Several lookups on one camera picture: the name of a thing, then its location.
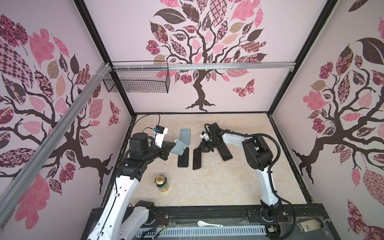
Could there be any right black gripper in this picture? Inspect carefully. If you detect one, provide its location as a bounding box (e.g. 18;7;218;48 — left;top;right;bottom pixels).
195;137;218;153

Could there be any phone with white case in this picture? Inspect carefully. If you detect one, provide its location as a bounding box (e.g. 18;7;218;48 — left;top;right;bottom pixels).
193;152;202;170

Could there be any white phone case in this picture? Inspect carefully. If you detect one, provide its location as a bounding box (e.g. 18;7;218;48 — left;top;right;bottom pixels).
171;139;187;156

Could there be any black smartphone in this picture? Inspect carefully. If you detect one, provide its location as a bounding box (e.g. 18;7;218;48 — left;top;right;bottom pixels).
177;147;190;168

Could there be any light blue phone case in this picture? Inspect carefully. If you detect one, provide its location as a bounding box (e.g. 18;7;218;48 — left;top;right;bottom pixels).
180;129;191;146

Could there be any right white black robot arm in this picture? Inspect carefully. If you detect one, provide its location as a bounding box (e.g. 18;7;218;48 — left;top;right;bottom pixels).
193;123;282;220

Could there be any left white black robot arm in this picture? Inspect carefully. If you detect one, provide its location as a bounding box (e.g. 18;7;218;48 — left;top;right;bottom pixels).
87;133;176;240

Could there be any phone with pink case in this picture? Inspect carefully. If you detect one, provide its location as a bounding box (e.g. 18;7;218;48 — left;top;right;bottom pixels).
217;144;233;162

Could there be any green gold drink can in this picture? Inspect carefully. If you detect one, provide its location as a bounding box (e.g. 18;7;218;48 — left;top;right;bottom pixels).
155;175;169;192

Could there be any white plastic spoon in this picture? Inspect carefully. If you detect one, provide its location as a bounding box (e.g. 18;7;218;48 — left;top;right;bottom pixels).
197;220;224;228

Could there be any beige box under bench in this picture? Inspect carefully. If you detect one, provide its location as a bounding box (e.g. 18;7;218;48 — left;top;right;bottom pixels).
296;218;324;233

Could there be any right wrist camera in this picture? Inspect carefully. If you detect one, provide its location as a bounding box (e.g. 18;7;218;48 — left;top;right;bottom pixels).
200;132;211;141

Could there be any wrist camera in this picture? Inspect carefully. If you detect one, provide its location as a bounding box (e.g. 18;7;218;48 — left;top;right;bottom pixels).
200;132;211;141
154;125;168;148

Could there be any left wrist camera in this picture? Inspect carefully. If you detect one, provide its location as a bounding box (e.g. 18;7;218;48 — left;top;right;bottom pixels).
154;125;168;148

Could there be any black corrugated cable conduit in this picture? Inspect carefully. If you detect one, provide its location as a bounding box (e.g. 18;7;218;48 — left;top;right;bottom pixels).
203;123;296;240

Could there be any black wire basket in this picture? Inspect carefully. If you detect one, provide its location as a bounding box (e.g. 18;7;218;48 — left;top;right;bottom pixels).
103;60;171;93

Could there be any white slotted cable duct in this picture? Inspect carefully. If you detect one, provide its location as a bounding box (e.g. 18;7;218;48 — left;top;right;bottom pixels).
134;226;267;240

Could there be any left aluminium wall rail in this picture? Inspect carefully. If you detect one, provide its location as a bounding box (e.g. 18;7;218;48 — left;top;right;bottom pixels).
1;63;111;224

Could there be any aluminium wall rail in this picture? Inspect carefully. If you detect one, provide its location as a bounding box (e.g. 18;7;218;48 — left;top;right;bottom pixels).
1;63;111;224
113;62;296;71

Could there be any back aluminium wall rail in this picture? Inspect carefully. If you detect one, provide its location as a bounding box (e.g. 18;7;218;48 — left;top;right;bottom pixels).
113;62;296;71

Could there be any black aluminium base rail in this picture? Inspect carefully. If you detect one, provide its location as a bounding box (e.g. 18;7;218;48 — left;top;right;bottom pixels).
89;204;328;224

